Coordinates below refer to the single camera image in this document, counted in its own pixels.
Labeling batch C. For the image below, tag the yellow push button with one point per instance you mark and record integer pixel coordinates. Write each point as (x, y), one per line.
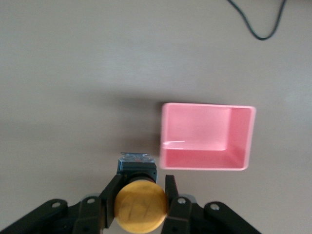
(141, 207)

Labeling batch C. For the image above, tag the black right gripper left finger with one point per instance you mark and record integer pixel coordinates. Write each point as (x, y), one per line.
(90, 214)

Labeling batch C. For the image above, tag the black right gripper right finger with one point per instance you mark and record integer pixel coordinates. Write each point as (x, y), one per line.
(185, 217)

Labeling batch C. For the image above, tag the pink plastic bin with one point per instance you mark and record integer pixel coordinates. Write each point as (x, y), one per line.
(207, 131)

